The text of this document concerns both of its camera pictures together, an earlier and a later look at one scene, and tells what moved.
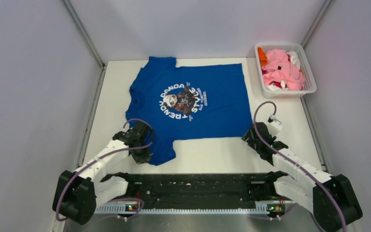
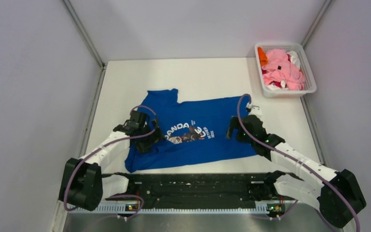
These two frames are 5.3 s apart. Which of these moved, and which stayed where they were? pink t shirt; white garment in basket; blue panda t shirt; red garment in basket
Moved: blue panda t shirt
Stayed: pink t shirt; white garment in basket; red garment in basket
